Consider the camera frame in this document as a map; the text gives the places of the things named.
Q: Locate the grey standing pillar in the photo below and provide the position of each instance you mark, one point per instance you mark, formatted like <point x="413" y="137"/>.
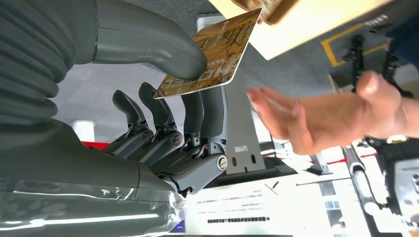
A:
<point x="242" y="130"/>

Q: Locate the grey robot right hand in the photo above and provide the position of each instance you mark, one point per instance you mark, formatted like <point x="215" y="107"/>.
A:
<point x="82" y="170"/>

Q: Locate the black tripod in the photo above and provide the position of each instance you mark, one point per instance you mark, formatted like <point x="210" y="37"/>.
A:
<point x="357" y="62"/>

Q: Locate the person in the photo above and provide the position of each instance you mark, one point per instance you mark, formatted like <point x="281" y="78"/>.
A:
<point x="407" y="39"/>

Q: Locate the red floor tape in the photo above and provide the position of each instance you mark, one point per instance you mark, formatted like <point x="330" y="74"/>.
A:
<point x="95" y="145"/>

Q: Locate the white printed sign board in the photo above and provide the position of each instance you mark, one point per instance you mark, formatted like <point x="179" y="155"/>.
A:
<point x="248" y="206"/>

